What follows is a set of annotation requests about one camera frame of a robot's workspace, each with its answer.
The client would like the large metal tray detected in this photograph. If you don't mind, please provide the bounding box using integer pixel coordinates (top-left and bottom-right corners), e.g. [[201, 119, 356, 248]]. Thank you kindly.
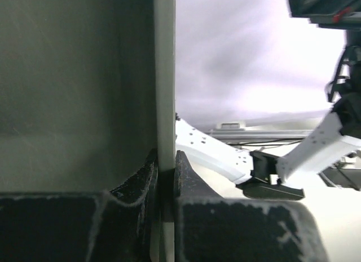
[[1, 0, 175, 261]]

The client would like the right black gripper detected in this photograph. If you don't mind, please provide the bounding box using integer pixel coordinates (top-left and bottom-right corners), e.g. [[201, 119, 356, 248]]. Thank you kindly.
[[287, 0, 361, 105]]

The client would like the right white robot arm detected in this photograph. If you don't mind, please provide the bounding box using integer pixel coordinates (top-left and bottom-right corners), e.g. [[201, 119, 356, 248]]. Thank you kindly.
[[175, 0, 360, 201]]

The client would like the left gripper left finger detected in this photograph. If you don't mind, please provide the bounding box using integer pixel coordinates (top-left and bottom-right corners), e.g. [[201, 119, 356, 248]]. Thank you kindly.
[[1, 150, 158, 261]]

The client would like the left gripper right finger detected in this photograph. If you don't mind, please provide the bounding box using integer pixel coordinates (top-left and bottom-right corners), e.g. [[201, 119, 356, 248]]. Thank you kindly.
[[174, 151, 328, 261]]

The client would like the aluminium rail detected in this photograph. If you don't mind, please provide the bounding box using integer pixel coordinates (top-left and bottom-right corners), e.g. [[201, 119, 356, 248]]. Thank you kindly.
[[208, 121, 361, 144]]

